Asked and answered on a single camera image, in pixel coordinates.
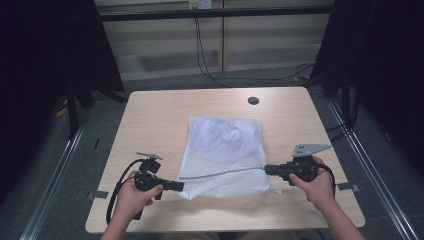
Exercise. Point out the white garment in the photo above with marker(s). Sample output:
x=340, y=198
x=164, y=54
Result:
x=220, y=136

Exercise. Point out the grey tape strip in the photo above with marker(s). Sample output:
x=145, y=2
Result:
x=98, y=195
x=348, y=187

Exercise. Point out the black horizontal bar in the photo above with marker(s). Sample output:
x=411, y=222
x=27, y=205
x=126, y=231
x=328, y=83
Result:
x=213, y=14

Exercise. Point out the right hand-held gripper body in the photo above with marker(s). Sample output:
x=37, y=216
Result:
x=301, y=166

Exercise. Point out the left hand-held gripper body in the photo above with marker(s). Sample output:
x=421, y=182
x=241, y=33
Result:
x=148, y=181

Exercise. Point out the black curtain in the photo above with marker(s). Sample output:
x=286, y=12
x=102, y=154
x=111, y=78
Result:
x=383, y=66
x=40, y=66

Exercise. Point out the metal floor rail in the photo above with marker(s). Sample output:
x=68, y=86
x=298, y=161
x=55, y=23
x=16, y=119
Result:
x=376, y=180
x=50, y=190

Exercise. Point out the person's right hand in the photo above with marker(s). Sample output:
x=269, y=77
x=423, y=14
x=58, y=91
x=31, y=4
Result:
x=316, y=190

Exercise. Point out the yellow floor object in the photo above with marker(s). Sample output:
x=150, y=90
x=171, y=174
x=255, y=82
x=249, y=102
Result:
x=61, y=108

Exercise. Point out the white mesh laundry bag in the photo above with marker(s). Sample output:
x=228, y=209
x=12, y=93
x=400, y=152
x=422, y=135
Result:
x=230, y=186

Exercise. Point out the person's left hand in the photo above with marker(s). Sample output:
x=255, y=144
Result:
x=133, y=200

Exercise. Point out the white wall socket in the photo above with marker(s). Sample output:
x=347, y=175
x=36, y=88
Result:
x=200, y=4

